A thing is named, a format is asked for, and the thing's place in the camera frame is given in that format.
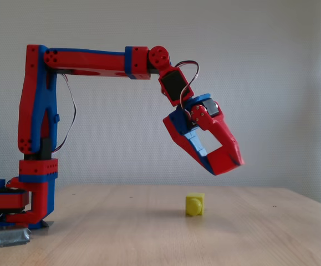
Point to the red cube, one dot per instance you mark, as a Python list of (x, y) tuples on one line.
[(218, 163)]

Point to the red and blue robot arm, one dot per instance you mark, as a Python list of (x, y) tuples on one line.
[(93, 62)]

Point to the grey duct tape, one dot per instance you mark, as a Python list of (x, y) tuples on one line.
[(7, 235)]

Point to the yellow cube with knob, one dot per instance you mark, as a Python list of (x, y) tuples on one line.
[(194, 206)]

